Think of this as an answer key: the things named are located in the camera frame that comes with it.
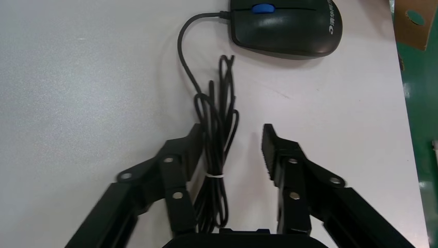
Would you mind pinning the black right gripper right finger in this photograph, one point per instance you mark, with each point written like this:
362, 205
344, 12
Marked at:
291, 178

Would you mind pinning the open brown cardboard box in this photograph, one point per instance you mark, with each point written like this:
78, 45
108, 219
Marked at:
414, 27

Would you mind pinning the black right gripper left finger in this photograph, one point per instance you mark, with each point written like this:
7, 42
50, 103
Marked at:
171, 171

